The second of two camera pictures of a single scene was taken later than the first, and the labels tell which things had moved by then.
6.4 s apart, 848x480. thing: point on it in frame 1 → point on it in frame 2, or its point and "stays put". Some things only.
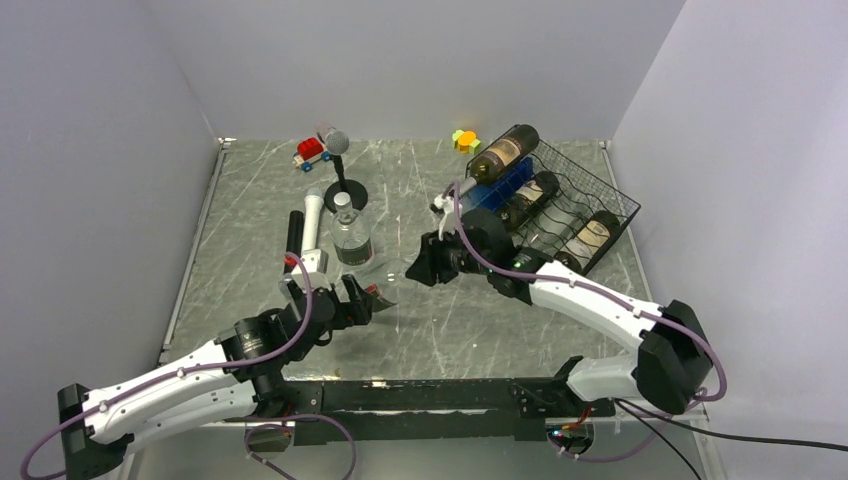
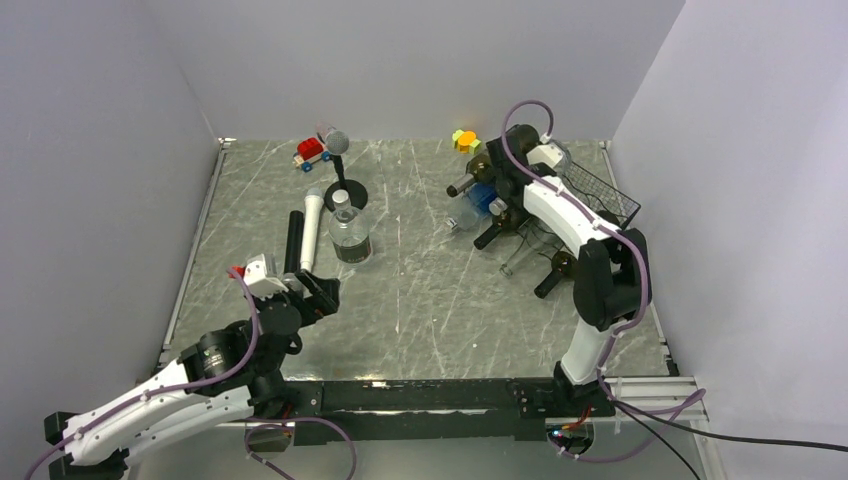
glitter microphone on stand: x=335 y=141 stays put
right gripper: x=430 y=260 → x=496 y=178
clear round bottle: x=351 y=234 stays put
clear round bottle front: x=388 y=276 → x=565 y=154
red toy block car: x=308 y=151 stays put
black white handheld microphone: x=313 y=202 stays put
